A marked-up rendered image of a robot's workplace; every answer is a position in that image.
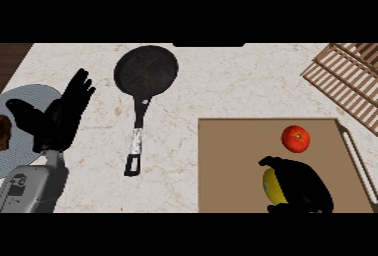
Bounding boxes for brown bread slice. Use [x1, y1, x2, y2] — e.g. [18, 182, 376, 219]
[0, 114, 13, 152]

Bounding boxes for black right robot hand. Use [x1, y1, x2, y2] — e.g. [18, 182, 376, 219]
[257, 155, 335, 214]

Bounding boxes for black frying pan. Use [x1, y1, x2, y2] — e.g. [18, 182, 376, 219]
[112, 45, 180, 177]

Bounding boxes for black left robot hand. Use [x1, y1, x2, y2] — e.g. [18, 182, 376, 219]
[4, 68, 97, 154]

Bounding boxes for wooden tiered shelf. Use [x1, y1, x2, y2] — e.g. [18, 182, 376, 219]
[300, 43, 378, 137]

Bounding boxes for red tomato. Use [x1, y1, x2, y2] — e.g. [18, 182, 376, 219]
[281, 125, 312, 154]

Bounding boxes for brown tray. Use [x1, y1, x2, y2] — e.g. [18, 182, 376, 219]
[196, 117, 378, 214]

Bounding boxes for grey round plate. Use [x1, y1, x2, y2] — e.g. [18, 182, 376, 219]
[0, 83, 65, 179]

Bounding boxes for yellow lemon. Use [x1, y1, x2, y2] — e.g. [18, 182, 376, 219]
[261, 167, 289, 205]

